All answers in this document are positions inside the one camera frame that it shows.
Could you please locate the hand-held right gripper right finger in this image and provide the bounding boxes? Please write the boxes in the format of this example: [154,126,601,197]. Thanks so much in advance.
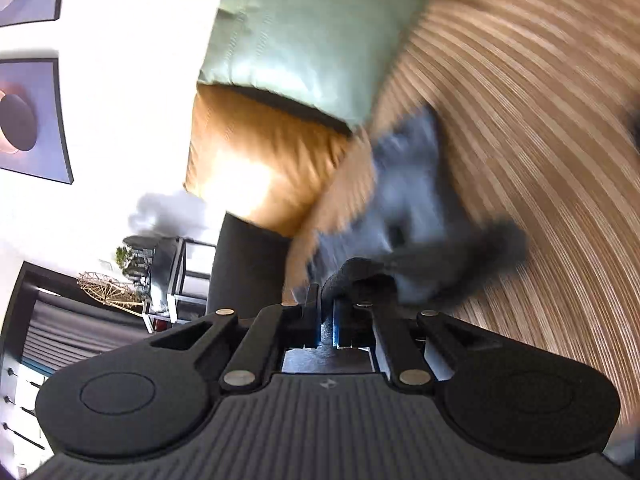
[334,297,501,395]

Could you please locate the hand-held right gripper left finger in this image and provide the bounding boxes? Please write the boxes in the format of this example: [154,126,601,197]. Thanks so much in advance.
[150,284,321,393]

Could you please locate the dark grey garment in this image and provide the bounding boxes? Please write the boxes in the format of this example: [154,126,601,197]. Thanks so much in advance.
[300,105,531,356]

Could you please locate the dark grey sofa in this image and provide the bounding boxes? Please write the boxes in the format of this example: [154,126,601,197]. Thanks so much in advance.
[207,212,295,320]

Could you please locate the black metal stand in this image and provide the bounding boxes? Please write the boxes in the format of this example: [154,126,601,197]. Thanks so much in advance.
[142,237,218,333]

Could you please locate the orange leather cushion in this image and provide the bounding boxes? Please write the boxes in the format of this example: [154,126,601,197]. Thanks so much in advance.
[184,85,357,238]

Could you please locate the bonsai rock planter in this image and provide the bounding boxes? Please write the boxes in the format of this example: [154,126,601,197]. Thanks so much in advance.
[116,235,177,292]

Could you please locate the wooden wheel ornament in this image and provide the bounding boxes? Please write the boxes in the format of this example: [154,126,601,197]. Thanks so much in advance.
[77,271,151,311]

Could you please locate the grey curtain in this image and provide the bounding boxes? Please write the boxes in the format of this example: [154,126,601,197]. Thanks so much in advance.
[20,290,148,368]

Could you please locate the green leather cushion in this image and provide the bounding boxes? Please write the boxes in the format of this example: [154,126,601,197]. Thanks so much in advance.
[197,0,446,136]

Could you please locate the brown woven sofa mat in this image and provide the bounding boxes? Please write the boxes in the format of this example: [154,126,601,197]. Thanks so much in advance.
[290,0,640,396]

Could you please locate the white cabinet with knobs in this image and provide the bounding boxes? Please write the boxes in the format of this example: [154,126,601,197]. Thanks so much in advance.
[0,360,53,466]

